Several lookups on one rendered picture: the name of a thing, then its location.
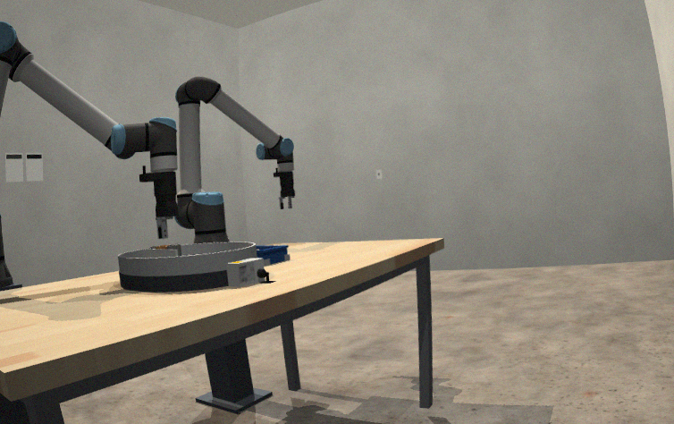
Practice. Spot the white control box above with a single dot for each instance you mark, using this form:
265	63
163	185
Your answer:
243	272

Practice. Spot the blue crate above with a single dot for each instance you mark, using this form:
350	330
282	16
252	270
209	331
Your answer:
272	253

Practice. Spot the wooden table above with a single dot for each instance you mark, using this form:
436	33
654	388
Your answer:
137	318

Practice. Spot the grey turntable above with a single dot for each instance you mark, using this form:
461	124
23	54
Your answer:
166	267

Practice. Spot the white wall sheet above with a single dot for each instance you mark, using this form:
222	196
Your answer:
34	170
14	170

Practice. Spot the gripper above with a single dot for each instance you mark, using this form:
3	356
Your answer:
287	185
165	193

